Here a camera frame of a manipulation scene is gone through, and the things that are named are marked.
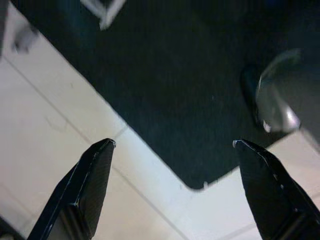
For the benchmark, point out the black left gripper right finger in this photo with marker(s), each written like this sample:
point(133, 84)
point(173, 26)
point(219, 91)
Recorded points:
point(275, 200)

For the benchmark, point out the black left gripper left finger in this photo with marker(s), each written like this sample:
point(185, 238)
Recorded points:
point(75, 195)

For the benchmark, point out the long white strip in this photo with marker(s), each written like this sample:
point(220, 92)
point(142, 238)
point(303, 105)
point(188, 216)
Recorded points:
point(105, 20)

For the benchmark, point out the black floor mat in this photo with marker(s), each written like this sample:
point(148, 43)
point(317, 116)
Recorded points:
point(162, 87)

